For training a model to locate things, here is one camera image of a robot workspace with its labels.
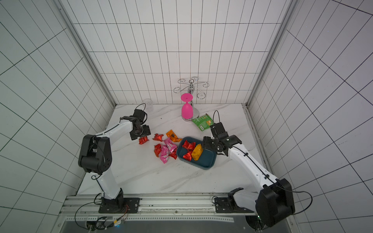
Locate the red tea bag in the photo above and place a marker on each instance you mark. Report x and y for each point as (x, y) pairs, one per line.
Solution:
(173, 154)
(157, 149)
(189, 145)
(158, 137)

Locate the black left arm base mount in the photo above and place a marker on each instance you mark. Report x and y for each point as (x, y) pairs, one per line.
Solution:
(119, 206)

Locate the teal storage box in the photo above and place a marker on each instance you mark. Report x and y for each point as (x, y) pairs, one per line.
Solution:
(205, 162)

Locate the red tea bag top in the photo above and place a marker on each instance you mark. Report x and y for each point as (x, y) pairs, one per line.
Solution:
(158, 137)

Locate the green chips bag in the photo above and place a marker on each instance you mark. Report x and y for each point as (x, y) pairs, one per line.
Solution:
(203, 122)

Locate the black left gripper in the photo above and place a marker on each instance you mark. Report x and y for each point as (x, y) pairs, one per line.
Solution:
(146, 132)

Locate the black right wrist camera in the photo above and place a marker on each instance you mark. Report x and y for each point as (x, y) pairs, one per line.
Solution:
(218, 130)

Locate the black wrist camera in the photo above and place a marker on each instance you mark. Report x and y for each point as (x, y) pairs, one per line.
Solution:
(140, 115)
(218, 130)

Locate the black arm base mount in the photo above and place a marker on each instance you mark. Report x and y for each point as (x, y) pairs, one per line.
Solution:
(227, 205)

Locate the aluminium rail frame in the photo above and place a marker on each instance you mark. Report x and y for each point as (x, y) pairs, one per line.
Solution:
(152, 207)

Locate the pink wine glass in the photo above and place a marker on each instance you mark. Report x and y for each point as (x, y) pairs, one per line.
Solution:
(187, 109)

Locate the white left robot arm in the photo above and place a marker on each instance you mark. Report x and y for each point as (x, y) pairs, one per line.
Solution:
(96, 154)

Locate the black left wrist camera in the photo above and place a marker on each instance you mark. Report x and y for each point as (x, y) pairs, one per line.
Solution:
(140, 115)

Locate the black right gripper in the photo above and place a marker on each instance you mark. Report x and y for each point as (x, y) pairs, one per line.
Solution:
(210, 142)

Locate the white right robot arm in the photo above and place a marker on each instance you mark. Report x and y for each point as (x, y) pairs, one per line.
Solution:
(272, 201)

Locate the electronics board with wires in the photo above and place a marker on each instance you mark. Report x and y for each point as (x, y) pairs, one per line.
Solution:
(99, 224)

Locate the red tea bag lone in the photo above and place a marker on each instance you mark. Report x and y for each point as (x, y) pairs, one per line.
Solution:
(143, 140)

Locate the yellow tea bag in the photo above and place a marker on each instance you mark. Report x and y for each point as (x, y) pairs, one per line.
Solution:
(197, 152)

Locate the clear glass cup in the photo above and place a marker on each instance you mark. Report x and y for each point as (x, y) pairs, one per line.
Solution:
(148, 105)

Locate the orange tea bag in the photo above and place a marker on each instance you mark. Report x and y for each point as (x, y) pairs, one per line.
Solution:
(173, 137)

